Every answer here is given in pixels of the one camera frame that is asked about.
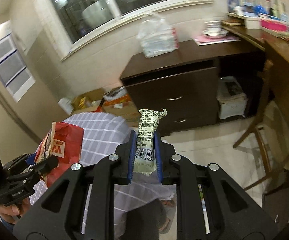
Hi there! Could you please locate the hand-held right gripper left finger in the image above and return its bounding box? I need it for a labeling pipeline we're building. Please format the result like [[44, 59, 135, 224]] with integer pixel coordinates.
[[13, 130, 137, 240]]

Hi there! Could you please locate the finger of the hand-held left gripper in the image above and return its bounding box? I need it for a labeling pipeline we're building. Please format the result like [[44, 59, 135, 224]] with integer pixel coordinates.
[[29, 156, 59, 178], [2, 152, 35, 174]]

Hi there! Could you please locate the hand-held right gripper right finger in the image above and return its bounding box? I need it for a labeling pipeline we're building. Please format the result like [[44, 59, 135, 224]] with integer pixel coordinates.
[[154, 134, 278, 240]]

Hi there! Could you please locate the green white printed wrapper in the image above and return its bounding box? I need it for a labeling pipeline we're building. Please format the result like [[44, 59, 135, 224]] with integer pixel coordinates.
[[132, 108, 168, 177]]

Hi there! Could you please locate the red paper bag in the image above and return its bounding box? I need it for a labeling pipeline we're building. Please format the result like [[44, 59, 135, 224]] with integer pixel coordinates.
[[36, 121, 85, 188]]

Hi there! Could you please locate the person's left hand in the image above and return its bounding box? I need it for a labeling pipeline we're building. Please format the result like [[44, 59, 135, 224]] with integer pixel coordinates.
[[0, 198, 32, 225]]

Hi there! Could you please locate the table with checked grey tablecloth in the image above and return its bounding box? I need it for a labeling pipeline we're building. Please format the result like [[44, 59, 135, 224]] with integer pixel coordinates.
[[32, 111, 177, 240]]

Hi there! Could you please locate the person's foot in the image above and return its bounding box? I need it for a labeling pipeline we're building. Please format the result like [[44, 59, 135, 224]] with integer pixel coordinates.
[[161, 197, 176, 208], [159, 216, 177, 234]]

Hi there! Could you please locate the orange printed cardboard box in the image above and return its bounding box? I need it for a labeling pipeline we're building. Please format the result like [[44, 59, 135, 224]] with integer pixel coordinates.
[[102, 87, 140, 127]]

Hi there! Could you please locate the beige refrigerator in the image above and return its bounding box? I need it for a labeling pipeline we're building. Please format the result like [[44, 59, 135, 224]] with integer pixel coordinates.
[[0, 17, 45, 145]]

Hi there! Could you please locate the white paper bag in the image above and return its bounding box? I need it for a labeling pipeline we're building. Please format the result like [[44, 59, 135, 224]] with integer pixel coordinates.
[[58, 98, 73, 115]]

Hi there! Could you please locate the person's leg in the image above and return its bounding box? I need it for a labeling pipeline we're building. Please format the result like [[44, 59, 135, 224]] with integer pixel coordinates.
[[124, 197, 165, 240]]

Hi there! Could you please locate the dark wooden drawer cabinet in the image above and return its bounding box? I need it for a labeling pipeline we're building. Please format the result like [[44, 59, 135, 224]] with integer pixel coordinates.
[[121, 40, 265, 137]]

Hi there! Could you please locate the plain white paper sheet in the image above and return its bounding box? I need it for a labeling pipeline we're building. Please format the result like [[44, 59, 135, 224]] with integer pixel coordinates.
[[6, 69, 36, 103]]

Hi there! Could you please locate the blue framed paper sheet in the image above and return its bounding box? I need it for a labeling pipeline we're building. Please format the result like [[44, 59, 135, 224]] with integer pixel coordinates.
[[0, 50, 26, 83], [0, 34, 17, 63]]

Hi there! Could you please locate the white box under desk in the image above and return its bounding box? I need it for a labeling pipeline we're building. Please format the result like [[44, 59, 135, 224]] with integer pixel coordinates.
[[217, 76, 248, 119]]

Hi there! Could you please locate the wooden chair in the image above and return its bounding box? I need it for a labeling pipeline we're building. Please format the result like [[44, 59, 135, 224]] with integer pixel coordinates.
[[233, 60, 289, 195]]

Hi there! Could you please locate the clear plastic bag with bottles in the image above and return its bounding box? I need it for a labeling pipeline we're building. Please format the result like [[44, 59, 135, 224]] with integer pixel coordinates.
[[137, 12, 180, 58]]

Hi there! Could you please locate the pink placemat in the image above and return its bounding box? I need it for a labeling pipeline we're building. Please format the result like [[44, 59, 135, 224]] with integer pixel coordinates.
[[192, 35, 241, 46]]

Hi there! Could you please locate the white framed sliding window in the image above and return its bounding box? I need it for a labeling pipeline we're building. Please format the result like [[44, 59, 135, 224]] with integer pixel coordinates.
[[36, 0, 213, 62]]

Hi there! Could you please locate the stack of white bowls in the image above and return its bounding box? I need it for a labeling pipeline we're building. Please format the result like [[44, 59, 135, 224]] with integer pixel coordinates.
[[204, 21, 222, 34]]

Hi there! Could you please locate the white desk shelf riser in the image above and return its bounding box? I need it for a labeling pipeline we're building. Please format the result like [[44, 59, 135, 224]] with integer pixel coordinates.
[[226, 11, 263, 29]]

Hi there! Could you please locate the thick book under pink box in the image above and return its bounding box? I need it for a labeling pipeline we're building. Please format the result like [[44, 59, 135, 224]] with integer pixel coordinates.
[[267, 29, 289, 39]]

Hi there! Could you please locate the pink box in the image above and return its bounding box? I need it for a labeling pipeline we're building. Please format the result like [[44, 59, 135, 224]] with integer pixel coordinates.
[[261, 17, 289, 32]]

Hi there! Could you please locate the row of books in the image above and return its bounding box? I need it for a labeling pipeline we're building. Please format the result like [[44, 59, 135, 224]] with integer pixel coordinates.
[[227, 0, 288, 22]]

